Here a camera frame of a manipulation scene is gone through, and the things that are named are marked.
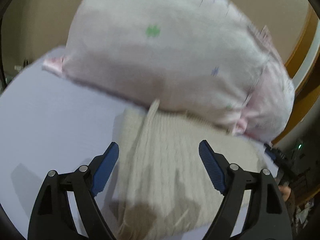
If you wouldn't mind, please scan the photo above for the beige knitted garment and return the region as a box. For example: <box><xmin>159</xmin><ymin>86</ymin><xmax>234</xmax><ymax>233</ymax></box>
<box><xmin>117</xmin><ymin>101</ymin><xmax>266</xmax><ymax>239</ymax></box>

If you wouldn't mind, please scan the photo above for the lavender bed sheet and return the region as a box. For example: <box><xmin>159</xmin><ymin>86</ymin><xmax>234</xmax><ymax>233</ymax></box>
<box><xmin>1</xmin><ymin>47</ymin><xmax>143</xmax><ymax>237</ymax></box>

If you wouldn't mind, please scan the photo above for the pink floral pillow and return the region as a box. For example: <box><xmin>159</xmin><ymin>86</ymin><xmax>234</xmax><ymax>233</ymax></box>
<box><xmin>43</xmin><ymin>0</ymin><xmax>295</xmax><ymax>142</ymax></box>

